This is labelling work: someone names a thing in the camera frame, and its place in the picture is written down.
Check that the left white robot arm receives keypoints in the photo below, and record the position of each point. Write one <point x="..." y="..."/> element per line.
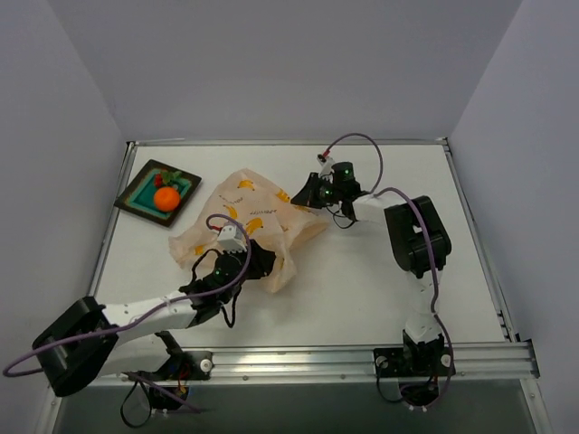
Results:
<point x="90" y="339"/>

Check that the green square plate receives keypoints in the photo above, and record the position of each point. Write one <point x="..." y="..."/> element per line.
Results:
<point x="137" y="198"/>

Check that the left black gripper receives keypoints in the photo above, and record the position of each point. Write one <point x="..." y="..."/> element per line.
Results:
<point x="258" y="260"/>

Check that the fake strawberry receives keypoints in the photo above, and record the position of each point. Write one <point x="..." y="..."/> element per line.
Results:
<point x="166" y="178"/>

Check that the orange fake fruit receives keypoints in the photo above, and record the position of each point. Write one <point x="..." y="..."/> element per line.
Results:
<point x="166" y="199"/>

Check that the aluminium front rail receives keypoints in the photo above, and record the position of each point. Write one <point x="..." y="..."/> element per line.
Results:
<point x="355" y="363"/>

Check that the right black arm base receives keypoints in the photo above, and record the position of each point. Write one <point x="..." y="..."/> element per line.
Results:
<point x="422" y="379"/>

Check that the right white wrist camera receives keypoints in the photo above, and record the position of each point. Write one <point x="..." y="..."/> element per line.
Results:
<point x="326" y="163"/>

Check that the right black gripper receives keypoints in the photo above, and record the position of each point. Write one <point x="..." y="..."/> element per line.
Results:
<point x="312" y="191"/>

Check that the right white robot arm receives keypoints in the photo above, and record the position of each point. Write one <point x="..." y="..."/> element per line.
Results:
<point x="419" y="242"/>

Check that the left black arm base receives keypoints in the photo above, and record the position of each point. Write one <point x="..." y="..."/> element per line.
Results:
<point x="167" y="383"/>

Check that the banana print plastic bag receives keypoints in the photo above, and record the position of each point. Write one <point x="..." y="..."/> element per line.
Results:
<point x="267" y="215"/>

